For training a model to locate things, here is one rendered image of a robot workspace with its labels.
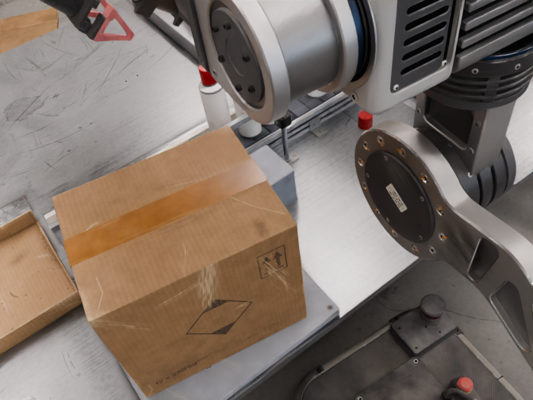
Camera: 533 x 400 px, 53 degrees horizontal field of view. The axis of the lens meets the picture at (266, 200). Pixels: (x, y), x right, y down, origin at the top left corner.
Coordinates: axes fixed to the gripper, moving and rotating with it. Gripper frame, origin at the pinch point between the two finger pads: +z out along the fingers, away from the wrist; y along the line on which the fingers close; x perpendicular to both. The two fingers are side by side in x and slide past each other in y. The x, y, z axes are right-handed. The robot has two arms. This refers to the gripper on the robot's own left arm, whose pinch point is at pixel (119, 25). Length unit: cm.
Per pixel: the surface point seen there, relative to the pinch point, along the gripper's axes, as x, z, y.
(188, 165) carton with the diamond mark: 7.4, 1.8, -35.9
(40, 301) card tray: 51, 3, -22
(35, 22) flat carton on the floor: 70, 87, 248
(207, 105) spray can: 3.8, 18.9, -11.6
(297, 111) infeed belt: -4.4, 41.8, -12.0
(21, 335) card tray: 54, -1, -28
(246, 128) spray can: 4.4, 30.7, -12.7
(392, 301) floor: 35, 124, -27
